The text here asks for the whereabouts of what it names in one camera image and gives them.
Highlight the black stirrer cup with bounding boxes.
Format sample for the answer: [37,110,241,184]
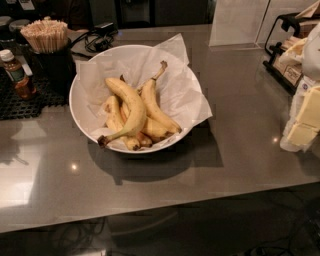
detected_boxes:
[34,40,76,99]

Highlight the white bowl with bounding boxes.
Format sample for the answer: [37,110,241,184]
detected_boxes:
[68,44,204,155]

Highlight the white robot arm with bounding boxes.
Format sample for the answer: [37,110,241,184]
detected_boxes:
[279,24,320,152]

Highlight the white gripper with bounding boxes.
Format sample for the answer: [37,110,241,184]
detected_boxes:
[280,77,320,152]

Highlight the bundle of wooden stirrers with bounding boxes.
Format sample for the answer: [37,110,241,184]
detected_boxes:
[20,19,68,53]

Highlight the clear acrylic sign holder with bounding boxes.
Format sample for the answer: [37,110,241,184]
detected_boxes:
[209,0,317,46]

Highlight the dark lidded jar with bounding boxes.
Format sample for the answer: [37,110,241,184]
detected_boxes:
[9,19,31,45]

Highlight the yellow banana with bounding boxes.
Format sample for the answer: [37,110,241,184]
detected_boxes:
[120,102,152,147]
[141,117,173,143]
[137,61,182,133]
[97,78,147,148]
[105,96,140,151]

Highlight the white paper liner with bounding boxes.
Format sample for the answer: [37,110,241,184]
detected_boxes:
[75,33,214,152]

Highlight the black wire condiment rack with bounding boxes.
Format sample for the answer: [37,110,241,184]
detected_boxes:
[263,13,320,95]

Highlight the small brown sauce bottle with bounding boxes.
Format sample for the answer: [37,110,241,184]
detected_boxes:
[0,49,36,100]

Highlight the black rubber mat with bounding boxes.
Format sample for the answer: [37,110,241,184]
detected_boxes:
[0,64,67,120]

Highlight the black cables and adapter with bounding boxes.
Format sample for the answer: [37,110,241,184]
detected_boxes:
[69,21,119,58]

